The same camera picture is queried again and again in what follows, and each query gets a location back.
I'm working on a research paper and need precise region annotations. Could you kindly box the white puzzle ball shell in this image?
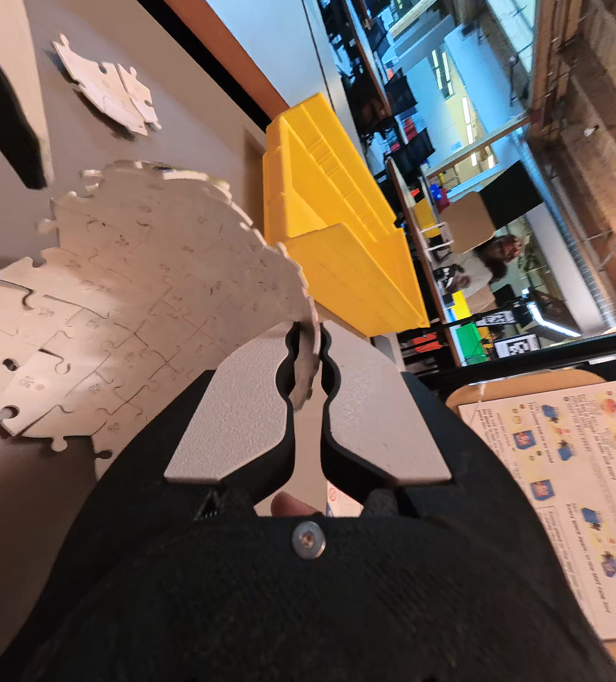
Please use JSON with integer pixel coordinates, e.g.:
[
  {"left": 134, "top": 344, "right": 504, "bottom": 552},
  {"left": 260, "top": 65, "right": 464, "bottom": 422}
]
[{"left": 0, "top": 160, "right": 323, "bottom": 480}]

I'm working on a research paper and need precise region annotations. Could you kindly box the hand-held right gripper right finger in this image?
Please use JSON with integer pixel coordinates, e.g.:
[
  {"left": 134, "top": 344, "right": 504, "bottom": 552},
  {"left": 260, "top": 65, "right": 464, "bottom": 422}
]
[{"left": 319, "top": 319, "right": 454, "bottom": 505}]

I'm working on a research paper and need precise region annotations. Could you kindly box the small white puzzle piece cluster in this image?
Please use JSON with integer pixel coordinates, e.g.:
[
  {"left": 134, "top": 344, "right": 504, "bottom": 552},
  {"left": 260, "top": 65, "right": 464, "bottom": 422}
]
[{"left": 52, "top": 34, "right": 163, "bottom": 140}]

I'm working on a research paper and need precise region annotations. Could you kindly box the small yellow storage bin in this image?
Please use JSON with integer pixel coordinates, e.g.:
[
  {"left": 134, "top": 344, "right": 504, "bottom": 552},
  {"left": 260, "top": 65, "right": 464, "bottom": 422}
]
[{"left": 412, "top": 200, "right": 443, "bottom": 238}]

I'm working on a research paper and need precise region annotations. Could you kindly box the black panel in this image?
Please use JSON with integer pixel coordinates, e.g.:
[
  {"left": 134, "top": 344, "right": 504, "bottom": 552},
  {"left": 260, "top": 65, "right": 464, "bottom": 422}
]
[{"left": 479, "top": 160, "right": 545, "bottom": 227}]

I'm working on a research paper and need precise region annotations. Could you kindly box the printed instruction sheet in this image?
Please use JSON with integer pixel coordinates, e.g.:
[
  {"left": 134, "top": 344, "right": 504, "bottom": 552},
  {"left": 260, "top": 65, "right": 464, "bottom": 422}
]
[{"left": 457, "top": 375, "right": 616, "bottom": 640}]

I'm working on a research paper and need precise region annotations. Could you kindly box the black metal frame bar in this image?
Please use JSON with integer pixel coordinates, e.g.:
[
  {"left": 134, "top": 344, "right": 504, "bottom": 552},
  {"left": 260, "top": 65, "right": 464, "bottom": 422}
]
[{"left": 417, "top": 324, "right": 616, "bottom": 392}]

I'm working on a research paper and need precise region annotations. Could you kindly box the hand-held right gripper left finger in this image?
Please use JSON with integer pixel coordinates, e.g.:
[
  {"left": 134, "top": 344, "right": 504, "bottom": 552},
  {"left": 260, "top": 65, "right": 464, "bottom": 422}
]
[{"left": 163, "top": 321, "right": 302, "bottom": 505}]

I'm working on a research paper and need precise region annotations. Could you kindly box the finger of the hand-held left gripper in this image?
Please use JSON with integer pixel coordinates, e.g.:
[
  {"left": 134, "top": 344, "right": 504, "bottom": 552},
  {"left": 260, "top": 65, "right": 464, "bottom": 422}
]
[{"left": 0, "top": 0, "right": 56, "bottom": 191}]

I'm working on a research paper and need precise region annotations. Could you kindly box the green plastic bin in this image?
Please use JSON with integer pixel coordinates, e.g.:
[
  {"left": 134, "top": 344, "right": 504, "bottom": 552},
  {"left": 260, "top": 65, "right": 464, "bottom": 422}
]
[{"left": 456, "top": 322, "right": 488, "bottom": 367}]

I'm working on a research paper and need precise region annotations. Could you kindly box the person's right hand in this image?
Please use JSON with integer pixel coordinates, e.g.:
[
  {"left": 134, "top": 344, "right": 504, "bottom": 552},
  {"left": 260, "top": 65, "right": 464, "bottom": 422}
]
[{"left": 271, "top": 491, "right": 320, "bottom": 518}]

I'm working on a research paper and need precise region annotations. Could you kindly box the printed marker tag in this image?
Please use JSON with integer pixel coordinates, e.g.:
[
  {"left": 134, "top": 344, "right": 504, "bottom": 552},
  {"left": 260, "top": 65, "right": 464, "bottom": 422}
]
[{"left": 493, "top": 335, "right": 539, "bottom": 359}]

